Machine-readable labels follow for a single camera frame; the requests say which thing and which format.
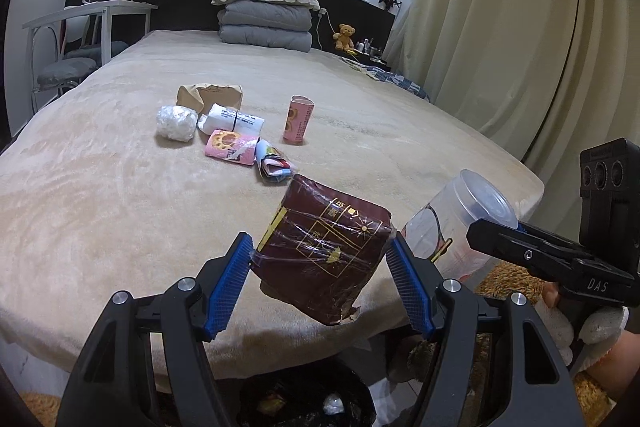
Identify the white plastic bag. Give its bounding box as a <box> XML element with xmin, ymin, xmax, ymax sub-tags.
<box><xmin>156</xmin><ymin>105</ymin><xmax>197</xmax><ymax>142</ymax></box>

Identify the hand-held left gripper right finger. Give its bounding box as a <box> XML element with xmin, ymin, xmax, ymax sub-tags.
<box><xmin>385</xmin><ymin>234</ymin><xmax>586</xmax><ymax>427</ymax></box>

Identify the folded grey quilt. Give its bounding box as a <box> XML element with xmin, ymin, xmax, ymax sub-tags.
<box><xmin>217</xmin><ymin>2</ymin><xmax>314</xmax><ymax>54</ymax></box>

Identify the person's right forearm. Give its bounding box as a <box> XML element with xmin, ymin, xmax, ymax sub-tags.
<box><xmin>582</xmin><ymin>332</ymin><xmax>640</xmax><ymax>395</ymax></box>

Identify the cream curtain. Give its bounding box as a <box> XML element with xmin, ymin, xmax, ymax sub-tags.
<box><xmin>382</xmin><ymin>0</ymin><xmax>640</xmax><ymax>202</ymax></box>

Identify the brown teddy bear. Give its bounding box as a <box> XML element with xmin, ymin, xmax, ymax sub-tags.
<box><xmin>333</xmin><ymin>23</ymin><xmax>357</xmax><ymax>52</ymax></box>

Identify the pink paper carton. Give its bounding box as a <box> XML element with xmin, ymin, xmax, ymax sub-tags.
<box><xmin>283</xmin><ymin>95</ymin><xmax>314</xmax><ymax>144</ymax></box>

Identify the black trash bag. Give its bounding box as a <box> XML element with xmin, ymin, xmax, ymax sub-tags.
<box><xmin>237</xmin><ymin>359</ymin><xmax>377</xmax><ymax>427</ymax></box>

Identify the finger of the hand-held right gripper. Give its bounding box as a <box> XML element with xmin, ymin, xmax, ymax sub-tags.
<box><xmin>466</xmin><ymin>217</ymin><xmax>585</xmax><ymax>281</ymax></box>
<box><xmin>516</xmin><ymin>221</ymin><xmax>581</xmax><ymax>248</ymax></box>

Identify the white chair grey cushion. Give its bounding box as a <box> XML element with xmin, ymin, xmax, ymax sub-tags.
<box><xmin>31</xmin><ymin>24</ymin><xmax>98</xmax><ymax>100</ymax></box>
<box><xmin>62</xmin><ymin>0</ymin><xmax>130</xmax><ymax>60</ymax></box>

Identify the bed with beige blanket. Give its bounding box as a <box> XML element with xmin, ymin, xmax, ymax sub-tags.
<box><xmin>0</xmin><ymin>29</ymin><xmax>546</xmax><ymax>393</ymax></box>

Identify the blue patterned cloth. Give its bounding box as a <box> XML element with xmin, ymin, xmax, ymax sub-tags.
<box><xmin>340</xmin><ymin>56</ymin><xmax>431</xmax><ymax>102</ymax></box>

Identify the person's right hand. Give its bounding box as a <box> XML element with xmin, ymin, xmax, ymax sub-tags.
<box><xmin>532</xmin><ymin>282</ymin><xmax>629</xmax><ymax>365</ymax></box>

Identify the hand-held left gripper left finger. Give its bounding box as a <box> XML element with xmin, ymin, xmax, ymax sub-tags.
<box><xmin>55</xmin><ymin>232</ymin><xmax>255</xmax><ymax>427</ymax></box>

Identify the yellow shaggy rug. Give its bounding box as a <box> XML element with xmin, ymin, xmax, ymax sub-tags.
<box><xmin>20</xmin><ymin>264</ymin><xmax>618</xmax><ymax>427</ymax></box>

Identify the cluster of small bottles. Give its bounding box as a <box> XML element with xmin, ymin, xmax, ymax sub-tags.
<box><xmin>356</xmin><ymin>38</ymin><xmax>385</xmax><ymax>58</ymax></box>

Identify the colourful crumpled wrapper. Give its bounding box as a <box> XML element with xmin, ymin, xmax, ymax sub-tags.
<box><xmin>255</xmin><ymin>139</ymin><xmax>296</xmax><ymax>184</ymax></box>

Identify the brown paper bag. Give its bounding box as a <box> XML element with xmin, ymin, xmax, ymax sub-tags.
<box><xmin>176</xmin><ymin>83</ymin><xmax>245</xmax><ymax>115</ymax></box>

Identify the maroon foil packet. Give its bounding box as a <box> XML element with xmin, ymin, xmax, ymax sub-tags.
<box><xmin>248</xmin><ymin>173</ymin><xmax>396</xmax><ymax>325</ymax></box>

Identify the white desk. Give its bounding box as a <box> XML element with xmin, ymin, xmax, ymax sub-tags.
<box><xmin>22</xmin><ymin>0</ymin><xmax>159</xmax><ymax>115</ymax></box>

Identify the white wrapped packet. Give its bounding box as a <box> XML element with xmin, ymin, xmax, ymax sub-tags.
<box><xmin>197</xmin><ymin>103</ymin><xmax>266</xmax><ymax>135</ymax></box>

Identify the pink snack packet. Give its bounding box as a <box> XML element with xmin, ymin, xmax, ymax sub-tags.
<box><xmin>205</xmin><ymin>129</ymin><xmax>260</xmax><ymax>166</ymax></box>

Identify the clear plastic cup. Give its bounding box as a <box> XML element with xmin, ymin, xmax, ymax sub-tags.
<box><xmin>402</xmin><ymin>169</ymin><xmax>519</xmax><ymax>283</ymax></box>

